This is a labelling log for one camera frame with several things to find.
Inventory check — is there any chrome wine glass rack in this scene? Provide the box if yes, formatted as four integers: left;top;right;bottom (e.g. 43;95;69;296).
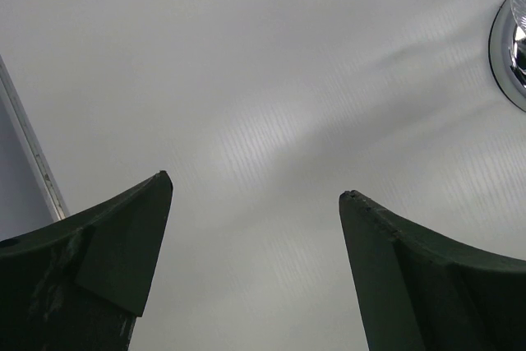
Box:
488;0;525;112

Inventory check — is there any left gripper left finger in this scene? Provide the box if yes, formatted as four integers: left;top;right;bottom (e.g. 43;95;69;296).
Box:
1;172;172;350

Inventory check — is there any aluminium rail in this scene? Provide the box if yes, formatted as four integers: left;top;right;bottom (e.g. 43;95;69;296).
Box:
1;59;69;222

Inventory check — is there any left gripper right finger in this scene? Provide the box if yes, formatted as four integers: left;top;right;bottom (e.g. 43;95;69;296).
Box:
339;191;525;350

